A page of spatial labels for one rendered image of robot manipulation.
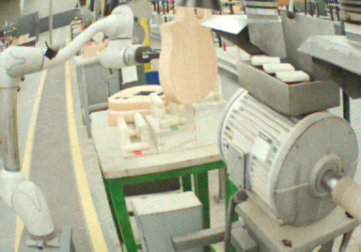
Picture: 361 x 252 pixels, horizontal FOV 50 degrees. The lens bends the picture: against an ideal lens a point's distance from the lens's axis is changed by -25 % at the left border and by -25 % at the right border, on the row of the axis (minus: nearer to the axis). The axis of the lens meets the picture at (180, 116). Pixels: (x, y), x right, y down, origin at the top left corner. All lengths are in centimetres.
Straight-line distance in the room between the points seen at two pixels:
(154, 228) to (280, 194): 39
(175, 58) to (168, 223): 75
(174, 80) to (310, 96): 91
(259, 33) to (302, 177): 44
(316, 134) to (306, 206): 16
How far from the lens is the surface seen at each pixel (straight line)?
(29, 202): 173
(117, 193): 196
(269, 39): 118
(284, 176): 86
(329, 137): 88
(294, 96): 87
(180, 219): 115
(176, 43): 173
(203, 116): 205
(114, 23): 198
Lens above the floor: 163
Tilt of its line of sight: 16 degrees down
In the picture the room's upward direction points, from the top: 6 degrees counter-clockwise
